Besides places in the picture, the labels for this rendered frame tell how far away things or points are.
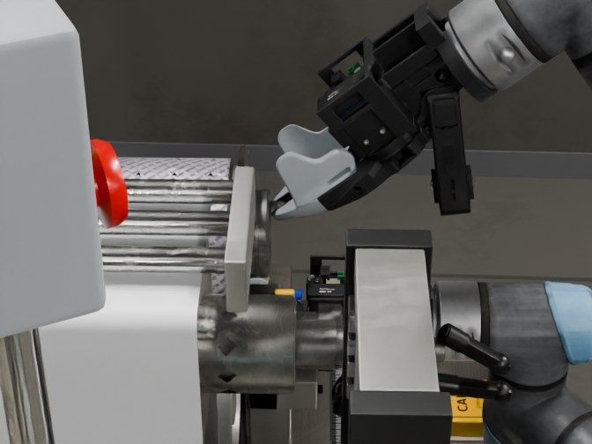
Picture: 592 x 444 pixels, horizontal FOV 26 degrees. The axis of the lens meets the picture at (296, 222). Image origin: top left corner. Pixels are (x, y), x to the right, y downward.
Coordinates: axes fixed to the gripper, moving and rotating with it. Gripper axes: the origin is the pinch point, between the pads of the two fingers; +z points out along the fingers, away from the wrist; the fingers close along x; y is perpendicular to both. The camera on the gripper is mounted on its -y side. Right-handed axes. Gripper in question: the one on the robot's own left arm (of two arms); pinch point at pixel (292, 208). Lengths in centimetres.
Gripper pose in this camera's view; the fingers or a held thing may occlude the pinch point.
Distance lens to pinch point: 108.0
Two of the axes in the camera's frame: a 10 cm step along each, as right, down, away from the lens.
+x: -0.2, 5.6, -8.3
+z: -7.7, 5.2, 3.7
